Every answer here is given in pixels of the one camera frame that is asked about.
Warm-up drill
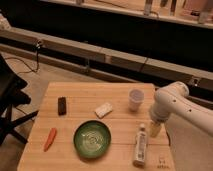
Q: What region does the white sponge block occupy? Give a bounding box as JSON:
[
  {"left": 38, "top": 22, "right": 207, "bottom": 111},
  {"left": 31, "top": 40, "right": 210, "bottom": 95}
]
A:
[{"left": 95, "top": 103, "right": 113, "bottom": 118}]

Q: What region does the black office chair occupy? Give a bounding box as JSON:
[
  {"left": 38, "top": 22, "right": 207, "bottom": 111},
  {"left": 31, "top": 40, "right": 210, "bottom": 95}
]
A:
[{"left": 0, "top": 54, "right": 38, "bottom": 145}]

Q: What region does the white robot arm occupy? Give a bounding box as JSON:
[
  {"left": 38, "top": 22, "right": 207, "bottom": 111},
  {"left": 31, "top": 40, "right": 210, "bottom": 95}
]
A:
[{"left": 149, "top": 81, "right": 213, "bottom": 137}]

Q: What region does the green ceramic plate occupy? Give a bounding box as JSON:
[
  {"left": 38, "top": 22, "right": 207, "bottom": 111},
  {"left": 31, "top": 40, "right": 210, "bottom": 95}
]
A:
[{"left": 73, "top": 120, "right": 111, "bottom": 159}]

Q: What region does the translucent plastic cup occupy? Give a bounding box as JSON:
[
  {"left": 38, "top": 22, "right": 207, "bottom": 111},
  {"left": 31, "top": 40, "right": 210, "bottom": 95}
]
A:
[{"left": 129, "top": 89, "right": 144, "bottom": 111}]

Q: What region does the white labelled bottle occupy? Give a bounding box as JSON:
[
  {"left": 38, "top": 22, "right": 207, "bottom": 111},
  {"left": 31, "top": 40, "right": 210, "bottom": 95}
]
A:
[{"left": 133, "top": 123, "right": 147, "bottom": 166}]

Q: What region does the black rectangular block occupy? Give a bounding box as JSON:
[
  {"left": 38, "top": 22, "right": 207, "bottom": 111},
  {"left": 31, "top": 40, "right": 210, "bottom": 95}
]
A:
[{"left": 58, "top": 97, "right": 66, "bottom": 115}]

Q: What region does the orange carrot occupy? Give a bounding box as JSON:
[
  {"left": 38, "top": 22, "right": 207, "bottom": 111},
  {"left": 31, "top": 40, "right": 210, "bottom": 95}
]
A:
[{"left": 43, "top": 128, "right": 57, "bottom": 152}]

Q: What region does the small wooden table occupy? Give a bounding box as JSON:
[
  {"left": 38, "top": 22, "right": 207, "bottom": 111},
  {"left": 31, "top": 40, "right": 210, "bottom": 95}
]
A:
[{"left": 18, "top": 82, "right": 175, "bottom": 171}]

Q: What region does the black cable on floor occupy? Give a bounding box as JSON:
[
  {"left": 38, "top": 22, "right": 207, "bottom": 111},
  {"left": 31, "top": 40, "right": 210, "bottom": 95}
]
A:
[{"left": 3, "top": 39, "right": 44, "bottom": 76}]

